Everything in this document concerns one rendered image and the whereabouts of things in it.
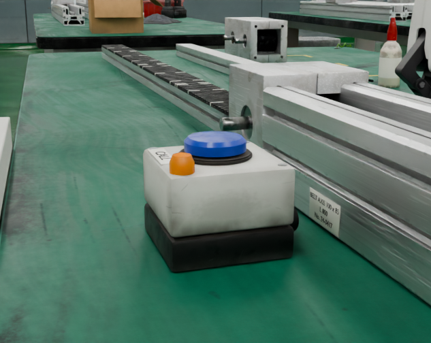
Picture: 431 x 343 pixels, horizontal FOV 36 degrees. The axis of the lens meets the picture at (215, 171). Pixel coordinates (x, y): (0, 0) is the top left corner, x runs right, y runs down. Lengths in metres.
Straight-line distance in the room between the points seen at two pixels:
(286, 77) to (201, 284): 0.24
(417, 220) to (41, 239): 0.25
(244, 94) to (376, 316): 0.30
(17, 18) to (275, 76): 10.94
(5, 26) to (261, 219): 11.11
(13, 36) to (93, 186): 10.91
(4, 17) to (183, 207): 11.11
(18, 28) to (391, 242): 11.15
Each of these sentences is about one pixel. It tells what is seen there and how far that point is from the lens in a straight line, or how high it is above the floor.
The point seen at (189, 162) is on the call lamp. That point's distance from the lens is 0.39.
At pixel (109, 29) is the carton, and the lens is 2.66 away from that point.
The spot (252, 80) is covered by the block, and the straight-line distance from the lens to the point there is 0.59.
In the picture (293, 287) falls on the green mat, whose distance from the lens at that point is 0.39.
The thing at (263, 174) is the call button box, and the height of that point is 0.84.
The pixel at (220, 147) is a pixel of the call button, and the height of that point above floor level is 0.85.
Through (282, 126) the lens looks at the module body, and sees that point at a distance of 0.53.
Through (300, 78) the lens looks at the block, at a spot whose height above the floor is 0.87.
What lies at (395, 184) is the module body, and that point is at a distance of 0.39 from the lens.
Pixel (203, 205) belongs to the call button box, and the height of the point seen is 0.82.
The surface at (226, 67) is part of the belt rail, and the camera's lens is 1.37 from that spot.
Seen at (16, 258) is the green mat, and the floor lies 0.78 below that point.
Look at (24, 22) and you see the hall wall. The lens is 11.46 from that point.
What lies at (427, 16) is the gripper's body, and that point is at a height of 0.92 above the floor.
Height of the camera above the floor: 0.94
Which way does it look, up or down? 15 degrees down
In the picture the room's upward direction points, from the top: straight up
